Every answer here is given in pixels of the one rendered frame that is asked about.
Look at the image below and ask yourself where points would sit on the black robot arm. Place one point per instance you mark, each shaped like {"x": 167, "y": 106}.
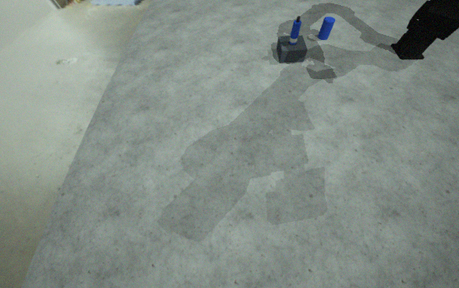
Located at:
{"x": 436, "y": 19}

